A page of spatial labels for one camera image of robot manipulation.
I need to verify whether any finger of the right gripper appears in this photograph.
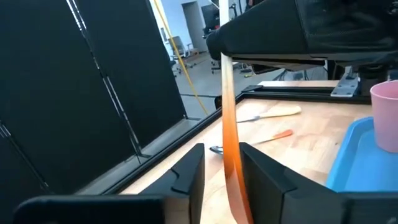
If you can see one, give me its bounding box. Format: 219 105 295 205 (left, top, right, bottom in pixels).
231 55 327 71
206 0 308 60

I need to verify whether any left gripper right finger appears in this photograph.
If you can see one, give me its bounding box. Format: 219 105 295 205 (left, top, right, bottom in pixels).
239 142 349 224

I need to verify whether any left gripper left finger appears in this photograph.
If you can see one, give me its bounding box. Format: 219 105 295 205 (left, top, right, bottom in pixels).
139 143 205 224

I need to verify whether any knife with cream handle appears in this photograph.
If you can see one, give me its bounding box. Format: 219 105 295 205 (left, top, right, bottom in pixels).
236 105 302 124

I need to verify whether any fork with orange handle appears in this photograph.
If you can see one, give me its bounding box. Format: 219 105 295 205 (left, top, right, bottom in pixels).
218 0 255 224

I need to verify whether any spoon with orange yellow handle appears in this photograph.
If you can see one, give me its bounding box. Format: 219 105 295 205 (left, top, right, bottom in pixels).
210 129 294 156

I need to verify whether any pink cup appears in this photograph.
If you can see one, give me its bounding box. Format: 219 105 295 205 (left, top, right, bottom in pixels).
369 80 398 154

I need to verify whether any blue plastic tray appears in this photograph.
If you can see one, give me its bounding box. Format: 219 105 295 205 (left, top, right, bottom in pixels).
325 116 398 193

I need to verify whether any grey door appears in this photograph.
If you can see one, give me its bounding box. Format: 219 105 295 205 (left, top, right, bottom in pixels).
182 1 208 52

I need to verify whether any grey office chair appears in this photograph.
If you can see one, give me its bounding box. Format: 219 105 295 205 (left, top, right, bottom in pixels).
169 35 197 75

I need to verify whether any black folding partition screen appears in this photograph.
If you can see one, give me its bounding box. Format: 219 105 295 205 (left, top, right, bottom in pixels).
0 0 187 224

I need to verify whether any yellow hanging cable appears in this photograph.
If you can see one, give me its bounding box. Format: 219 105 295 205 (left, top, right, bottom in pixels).
152 0 209 115

